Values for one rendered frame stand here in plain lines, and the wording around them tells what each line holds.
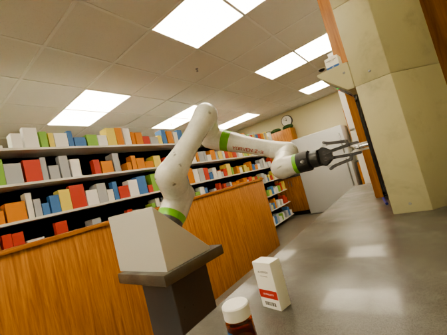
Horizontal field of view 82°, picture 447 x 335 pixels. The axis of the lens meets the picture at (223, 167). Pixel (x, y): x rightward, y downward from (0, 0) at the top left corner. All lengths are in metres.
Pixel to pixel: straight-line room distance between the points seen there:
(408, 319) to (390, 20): 0.94
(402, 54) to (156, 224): 1.03
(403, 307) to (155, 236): 0.75
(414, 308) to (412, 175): 0.61
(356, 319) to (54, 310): 1.96
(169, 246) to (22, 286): 1.29
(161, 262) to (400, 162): 0.89
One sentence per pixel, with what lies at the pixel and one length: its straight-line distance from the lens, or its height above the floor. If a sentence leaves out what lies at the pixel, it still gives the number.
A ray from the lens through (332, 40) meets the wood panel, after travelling 1.54.
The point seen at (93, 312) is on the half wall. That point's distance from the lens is 2.32.
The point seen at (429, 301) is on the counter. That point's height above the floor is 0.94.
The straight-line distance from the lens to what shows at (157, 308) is 1.20.
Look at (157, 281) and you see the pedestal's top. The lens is 1.01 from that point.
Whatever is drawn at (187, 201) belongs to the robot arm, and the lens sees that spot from 1.19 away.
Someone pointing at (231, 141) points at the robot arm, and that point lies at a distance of 1.37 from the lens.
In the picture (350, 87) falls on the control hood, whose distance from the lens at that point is 1.09.
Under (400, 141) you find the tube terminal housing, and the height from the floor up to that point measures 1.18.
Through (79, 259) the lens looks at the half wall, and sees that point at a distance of 2.23.
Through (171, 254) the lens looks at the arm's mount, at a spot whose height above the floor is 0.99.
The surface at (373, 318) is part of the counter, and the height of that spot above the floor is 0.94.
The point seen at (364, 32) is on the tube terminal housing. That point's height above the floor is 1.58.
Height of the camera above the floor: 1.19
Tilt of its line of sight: 4 degrees up
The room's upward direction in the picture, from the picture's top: 15 degrees counter-clockwise
